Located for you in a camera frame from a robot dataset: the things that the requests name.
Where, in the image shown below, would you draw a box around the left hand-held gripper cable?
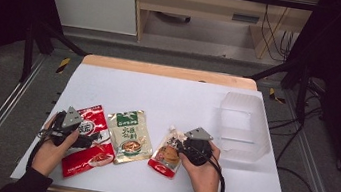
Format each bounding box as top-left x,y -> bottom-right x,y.
25,106 -> 68,175

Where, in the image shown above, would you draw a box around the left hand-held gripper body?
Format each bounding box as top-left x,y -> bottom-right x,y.
44,102 -> 90,151

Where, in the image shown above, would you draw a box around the wooden table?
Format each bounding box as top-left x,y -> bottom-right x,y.
43,50 -> 300,192

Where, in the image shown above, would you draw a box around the small orange spout pouch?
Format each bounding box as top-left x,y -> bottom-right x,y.
145,122 -> 188,181

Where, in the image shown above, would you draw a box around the black metal stand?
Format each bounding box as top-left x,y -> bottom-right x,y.
18,18 -> 91,92
242,51 -> 314,126

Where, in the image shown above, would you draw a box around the white paper sheet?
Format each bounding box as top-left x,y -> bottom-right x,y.
9,55 -> 305,192

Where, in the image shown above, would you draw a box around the green and beige sauce packet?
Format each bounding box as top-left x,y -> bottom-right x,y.
101,105 -> 159,170

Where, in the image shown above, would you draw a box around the black hanging cables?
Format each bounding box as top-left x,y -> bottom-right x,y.
254,0 -> 302,64

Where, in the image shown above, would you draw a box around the red sauce packet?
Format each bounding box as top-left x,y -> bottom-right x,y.
59,100 -> 123,186

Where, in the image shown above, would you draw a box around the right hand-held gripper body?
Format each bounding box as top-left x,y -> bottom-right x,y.
177,124 -> 217,169

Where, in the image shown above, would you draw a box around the person's right hand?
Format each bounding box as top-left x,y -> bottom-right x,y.
174,137 -> 226,192

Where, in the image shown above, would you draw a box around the yellow and black tape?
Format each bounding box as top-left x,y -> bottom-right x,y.
267,87 -> 288,105
55,55 -> 72,76

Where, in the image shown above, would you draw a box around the person's left hand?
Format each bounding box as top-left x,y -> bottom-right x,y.
29,112 -> 83,181

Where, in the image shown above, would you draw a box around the clear plastic container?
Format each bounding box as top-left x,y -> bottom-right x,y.
211,90 -> 278,167

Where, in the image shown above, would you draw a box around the light wooden desk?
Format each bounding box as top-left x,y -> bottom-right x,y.
125,0 -> 321,67

